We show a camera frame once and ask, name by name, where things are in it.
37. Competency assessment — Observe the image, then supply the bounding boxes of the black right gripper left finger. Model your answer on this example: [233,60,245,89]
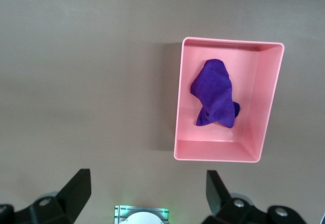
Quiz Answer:
[0,168,92,224]

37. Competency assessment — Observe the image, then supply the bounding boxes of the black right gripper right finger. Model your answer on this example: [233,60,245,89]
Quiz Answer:
[206,170,307,224]

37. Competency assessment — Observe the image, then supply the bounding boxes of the purple cloth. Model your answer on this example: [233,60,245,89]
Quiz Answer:
[189,58,241,129]

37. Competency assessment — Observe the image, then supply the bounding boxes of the pink plastic bin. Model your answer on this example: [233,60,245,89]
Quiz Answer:
[173,36,285,164]

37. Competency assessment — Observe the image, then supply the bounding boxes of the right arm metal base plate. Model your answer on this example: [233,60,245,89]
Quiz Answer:
[113,204,170,224]

